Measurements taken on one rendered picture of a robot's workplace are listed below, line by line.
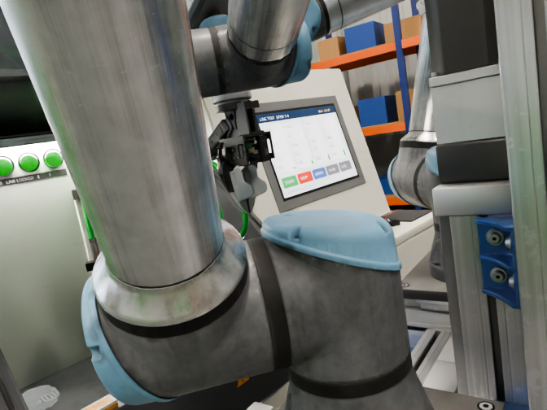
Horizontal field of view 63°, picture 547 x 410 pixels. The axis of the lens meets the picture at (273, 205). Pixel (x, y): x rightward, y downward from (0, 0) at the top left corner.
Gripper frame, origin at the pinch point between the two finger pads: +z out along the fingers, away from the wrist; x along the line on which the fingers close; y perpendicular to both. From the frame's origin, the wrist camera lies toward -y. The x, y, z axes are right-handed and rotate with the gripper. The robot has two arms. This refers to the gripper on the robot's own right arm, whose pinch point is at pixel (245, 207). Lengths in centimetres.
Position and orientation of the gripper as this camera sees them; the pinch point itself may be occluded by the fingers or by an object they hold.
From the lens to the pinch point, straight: 89.0
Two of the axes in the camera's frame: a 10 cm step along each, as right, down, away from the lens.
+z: 1.7, 9.7, 1.6
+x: 7.0, -2.3, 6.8
